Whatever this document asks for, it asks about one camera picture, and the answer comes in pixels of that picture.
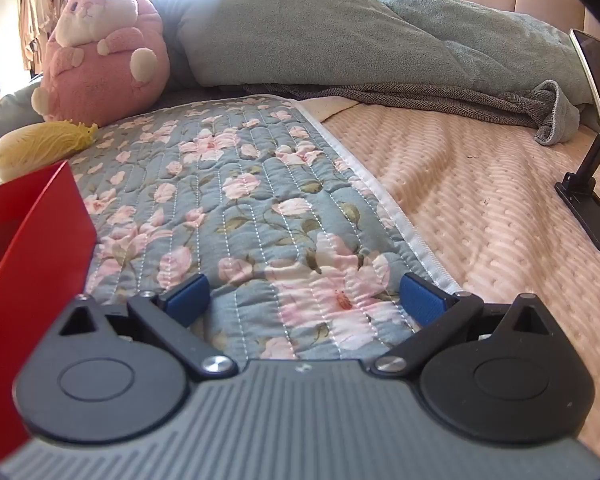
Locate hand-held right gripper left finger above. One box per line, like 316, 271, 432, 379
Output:
57, 274, 239, 382

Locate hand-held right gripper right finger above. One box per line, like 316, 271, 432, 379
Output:
371, 274, 552, 377

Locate deep red cardboard box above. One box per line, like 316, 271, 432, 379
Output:
0, 160, 99, 463

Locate floral quilted mat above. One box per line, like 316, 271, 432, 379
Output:
0, 95, 462, 362

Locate black phone stand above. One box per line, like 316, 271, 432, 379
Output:
554, 144, 600, 257

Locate grey herringbone blanket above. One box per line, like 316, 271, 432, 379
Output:
242, 79, 581, 147

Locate napa cabbage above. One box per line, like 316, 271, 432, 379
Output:
0, 120, 99, 183

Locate pink hamster plush toy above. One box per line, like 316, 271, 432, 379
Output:
31, 0, 172, 127

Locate blue-grey fleece duvet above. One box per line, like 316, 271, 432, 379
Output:
0, 0, 588, 167

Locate hanging clothes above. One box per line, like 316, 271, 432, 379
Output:
0, 0, 83, 98

